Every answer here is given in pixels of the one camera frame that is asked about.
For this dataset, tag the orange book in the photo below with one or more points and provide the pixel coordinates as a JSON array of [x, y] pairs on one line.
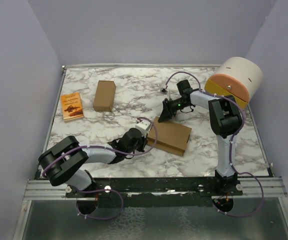
[[72, 108]]

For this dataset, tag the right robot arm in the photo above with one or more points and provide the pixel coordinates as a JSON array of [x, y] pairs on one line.
[[225, 121]]

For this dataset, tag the brown cardboard box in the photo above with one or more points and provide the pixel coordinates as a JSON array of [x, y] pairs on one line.
[[172, 137]]

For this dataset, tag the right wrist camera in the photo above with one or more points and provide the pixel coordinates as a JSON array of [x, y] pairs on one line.
[[166, 92]]

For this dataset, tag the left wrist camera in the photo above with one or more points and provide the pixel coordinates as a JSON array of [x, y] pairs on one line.
[[144, 126]]

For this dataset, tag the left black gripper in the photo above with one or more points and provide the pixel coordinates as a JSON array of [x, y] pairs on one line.
[[144, 141]]

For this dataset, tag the white cylinder with coloured base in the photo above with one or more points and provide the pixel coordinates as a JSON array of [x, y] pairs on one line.
[[238, 77]]

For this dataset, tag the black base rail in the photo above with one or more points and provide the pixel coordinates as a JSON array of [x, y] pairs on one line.
[[154, 192]]

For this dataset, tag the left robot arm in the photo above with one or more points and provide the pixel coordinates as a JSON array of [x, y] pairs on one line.
[[62, 163]]

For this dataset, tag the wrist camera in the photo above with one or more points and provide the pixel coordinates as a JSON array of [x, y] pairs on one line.
[[144, 126], [166, 92]]

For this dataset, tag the small folded cardboard box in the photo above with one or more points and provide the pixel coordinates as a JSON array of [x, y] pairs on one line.
[[104, 96]]

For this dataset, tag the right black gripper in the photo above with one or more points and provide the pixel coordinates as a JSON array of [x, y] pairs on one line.
[[167, 112]]

